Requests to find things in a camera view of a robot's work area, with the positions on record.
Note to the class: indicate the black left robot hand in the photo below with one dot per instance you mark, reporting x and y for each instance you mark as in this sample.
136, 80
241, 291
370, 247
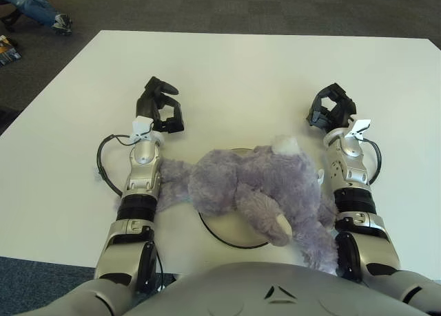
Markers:
148, 104

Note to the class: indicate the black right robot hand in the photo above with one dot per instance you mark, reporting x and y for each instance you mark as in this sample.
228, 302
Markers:
339, 111

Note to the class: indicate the purple plush bear doll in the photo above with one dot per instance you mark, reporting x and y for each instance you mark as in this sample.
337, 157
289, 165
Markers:
262, 185

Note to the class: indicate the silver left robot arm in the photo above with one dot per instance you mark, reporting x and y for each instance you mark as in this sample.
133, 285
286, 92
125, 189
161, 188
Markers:
138, 178

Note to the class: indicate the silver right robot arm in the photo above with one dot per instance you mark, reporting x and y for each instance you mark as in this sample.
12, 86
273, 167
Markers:
351, 178

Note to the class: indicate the white plate black rim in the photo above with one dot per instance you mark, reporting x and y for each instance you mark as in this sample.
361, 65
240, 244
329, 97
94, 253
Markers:
237, 233

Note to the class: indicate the white black sneaker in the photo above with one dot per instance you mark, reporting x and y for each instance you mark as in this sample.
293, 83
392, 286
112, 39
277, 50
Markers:
62, 23

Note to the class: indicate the person's leg blue jeans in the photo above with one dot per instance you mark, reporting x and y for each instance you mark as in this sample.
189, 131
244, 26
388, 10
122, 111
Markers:
31, 2

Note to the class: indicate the grey robot torso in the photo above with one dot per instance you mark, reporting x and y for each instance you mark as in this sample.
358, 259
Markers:
258, 288

